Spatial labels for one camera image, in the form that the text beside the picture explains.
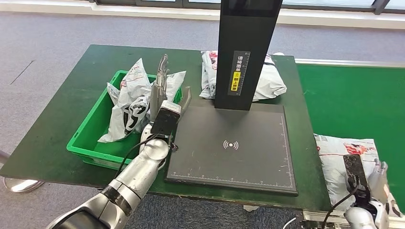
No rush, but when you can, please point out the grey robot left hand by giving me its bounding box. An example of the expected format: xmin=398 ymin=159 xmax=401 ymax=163
xmin=148 ymin=53 xmax=192 ymax=124

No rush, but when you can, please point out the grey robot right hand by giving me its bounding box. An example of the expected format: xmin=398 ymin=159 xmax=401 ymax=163
xmin=367 ymin=159 xmax=389 ymax=205

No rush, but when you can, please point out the green conveyor belt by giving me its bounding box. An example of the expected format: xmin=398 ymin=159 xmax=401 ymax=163
xmin=296 ymin=64 xmax=405 ymax=212

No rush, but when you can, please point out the green plastic crate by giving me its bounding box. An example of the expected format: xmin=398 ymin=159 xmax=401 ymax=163
xmin=66 ymin=70 xmax=183 ymax=170

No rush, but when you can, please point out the black scanner tower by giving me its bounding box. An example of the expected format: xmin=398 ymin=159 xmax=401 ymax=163
xmin=214 ymin=0 xmax=283 ymax=111

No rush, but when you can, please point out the dark green table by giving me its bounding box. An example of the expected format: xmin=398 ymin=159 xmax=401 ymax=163
xmin=0 ymin=44 xmax=332 ymax=212

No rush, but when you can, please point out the chrome stand base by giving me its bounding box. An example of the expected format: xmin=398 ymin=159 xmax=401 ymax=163
xmin=0 ymin=150 xmax=45 ymax=193

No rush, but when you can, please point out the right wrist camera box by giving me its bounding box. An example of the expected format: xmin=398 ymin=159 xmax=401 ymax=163
xmin=343 ymin=154 xmax=371 ymax=203

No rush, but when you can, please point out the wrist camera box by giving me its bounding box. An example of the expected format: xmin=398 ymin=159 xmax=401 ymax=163
xmin=150 ymin=100 xmax=181 ymax=136
xmin=343 ymin=154 xmax=371 ymax=203

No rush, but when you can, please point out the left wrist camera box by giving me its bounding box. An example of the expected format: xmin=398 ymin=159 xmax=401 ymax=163
xmin=150 ymin=100 xmax=181 ymax=136

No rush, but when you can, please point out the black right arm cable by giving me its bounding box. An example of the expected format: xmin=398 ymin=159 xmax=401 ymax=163
xmin=320 ymin=185 xmax=360 ymax=229

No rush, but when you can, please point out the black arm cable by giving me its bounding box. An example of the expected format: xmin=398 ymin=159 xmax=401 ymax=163
xmin=320 ymin=185 xmax=360 ymax=229
xmin=114 ymin=134 xmax=160 ymax=178

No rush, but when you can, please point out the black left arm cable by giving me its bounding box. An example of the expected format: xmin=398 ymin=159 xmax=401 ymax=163
xmin=114 ymin=134 xmax=160 ymax=178

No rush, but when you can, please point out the dark window frame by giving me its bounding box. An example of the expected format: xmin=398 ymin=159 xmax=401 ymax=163
xmin=88 ymin=0 xmax=405 ymax=16

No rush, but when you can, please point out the black scanner base plate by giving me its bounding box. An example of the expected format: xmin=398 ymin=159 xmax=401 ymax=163
xmin=165 ymin=98 xmax=299 ymax=197

